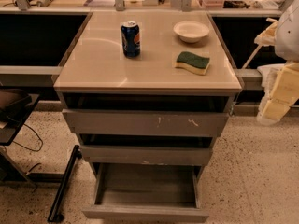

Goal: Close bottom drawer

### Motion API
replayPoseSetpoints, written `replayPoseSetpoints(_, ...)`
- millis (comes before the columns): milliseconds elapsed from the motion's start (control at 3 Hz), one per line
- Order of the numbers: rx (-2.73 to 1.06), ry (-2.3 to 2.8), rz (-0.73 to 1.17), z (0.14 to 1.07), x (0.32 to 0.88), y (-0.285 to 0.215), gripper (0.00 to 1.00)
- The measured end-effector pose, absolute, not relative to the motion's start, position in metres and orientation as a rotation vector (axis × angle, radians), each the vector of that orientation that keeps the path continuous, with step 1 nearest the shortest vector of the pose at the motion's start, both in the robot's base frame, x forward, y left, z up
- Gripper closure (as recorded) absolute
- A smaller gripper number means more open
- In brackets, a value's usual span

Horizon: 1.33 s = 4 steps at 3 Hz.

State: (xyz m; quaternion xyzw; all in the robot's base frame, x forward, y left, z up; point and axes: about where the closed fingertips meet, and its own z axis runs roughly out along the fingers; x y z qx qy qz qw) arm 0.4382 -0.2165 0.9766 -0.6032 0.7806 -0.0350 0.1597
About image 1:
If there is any blue pepsi soda can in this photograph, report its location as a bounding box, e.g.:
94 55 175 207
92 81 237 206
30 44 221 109
121 21 140 58

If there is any white ceramic bowl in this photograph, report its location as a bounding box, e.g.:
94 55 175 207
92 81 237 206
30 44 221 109
173 21 209 43

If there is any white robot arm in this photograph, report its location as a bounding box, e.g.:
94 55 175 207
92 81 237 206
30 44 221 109
254 0 299 125

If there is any grey top drawer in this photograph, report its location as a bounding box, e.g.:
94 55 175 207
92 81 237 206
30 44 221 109
63 109 228 137

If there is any grey middle drawer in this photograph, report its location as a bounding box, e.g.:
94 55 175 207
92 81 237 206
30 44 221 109
80 145 212 166

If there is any black cable on floor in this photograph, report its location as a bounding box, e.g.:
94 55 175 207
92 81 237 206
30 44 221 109
12 123 44 153

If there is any grey drawer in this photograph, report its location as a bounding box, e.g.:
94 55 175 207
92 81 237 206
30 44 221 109
83 163 208 223
80 145 212 166
63 109 228 137

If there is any green and yellow sponge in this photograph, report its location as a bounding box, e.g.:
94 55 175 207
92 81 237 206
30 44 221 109
175 51 210 76

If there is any grey bottom drawer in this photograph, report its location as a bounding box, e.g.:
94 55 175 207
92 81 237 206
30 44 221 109
83 163 208 223

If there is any grey drawer cabinet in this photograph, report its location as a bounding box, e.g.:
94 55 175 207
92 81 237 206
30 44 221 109
53 10 243 179

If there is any black metal stand base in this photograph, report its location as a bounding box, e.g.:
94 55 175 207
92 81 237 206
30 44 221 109
47 145 81 223

